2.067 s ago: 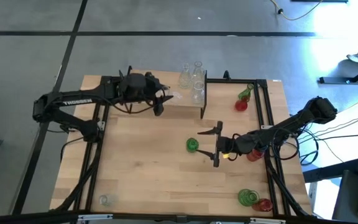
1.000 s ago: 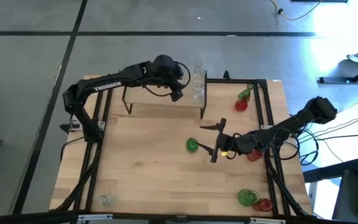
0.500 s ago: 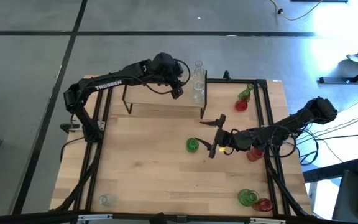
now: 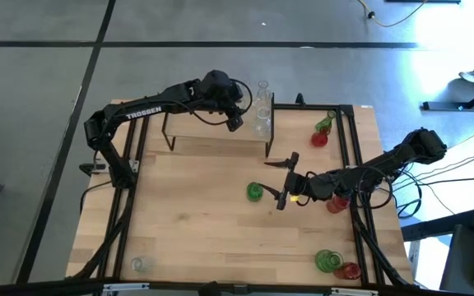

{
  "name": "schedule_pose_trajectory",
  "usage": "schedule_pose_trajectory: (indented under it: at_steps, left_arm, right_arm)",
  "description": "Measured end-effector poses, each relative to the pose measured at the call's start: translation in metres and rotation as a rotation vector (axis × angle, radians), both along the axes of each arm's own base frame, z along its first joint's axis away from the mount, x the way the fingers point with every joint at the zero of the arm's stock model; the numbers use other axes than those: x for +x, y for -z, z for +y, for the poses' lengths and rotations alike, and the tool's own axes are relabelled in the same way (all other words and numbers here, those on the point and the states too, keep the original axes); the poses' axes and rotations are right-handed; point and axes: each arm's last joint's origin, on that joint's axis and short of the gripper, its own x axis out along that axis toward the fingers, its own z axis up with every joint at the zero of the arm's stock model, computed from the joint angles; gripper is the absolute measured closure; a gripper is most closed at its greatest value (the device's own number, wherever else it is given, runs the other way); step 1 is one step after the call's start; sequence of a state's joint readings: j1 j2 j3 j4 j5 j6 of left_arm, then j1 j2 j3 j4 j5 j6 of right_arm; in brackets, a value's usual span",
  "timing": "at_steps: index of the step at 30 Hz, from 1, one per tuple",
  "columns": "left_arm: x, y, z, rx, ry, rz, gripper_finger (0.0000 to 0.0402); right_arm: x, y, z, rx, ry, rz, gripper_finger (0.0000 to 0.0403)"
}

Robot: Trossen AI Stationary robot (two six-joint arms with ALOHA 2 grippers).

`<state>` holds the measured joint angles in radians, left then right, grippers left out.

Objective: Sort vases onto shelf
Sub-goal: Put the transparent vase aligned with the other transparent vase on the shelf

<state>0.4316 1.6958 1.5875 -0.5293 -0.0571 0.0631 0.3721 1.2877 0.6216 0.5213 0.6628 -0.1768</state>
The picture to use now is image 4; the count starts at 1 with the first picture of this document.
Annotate silver bracket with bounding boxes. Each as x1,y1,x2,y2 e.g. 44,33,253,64
102,281,151,296
329,286,380,296

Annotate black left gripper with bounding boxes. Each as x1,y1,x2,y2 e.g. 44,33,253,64
198,69,245,133

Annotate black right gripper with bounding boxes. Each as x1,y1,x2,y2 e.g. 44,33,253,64
257,152,318,210

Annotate black stand base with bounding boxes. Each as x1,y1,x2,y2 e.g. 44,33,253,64
421,80,474,113

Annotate small grey black box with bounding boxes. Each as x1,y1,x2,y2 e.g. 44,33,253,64
79,163,107,177

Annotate wooden shelf with black frame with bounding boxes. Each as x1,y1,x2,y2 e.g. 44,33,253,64
161,92,276,160

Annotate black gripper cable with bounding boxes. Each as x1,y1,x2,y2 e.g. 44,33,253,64
351,166,394,210
166,77,254,127

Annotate black box cable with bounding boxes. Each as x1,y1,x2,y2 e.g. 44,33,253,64
79,179,114,215

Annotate black crossbeam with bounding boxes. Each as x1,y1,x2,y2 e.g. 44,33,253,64
0,278,474,296

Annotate black floor cable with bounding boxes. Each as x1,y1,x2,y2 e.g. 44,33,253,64
395,170,474,219

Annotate red glass vase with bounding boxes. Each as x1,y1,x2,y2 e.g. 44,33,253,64
310,130,329,148
333,261,362,281
326,195,351,215

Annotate black aluminium table frame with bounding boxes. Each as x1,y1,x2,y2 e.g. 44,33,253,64
67,92,413,289

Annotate wide-mouth green glass vase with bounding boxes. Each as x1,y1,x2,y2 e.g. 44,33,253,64
314,248,344,274

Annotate slim clear glass vase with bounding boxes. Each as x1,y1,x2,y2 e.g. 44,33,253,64
256,80,272,109

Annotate white floor cable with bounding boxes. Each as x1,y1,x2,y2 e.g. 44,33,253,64
384,143,474,182

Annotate black desk foot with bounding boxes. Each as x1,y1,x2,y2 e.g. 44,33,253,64
400,208,474,243

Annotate slim green glass vase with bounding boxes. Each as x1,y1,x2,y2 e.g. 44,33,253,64
314,109,337,133

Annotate yellow hanging cable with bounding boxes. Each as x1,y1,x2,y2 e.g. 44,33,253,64
372,0,430,29

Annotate squat green glass vase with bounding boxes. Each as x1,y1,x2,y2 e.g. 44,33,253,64
246,182,264,203

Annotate diamond-cut clear glass vase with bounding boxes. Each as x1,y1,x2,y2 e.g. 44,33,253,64
130,255,156,275

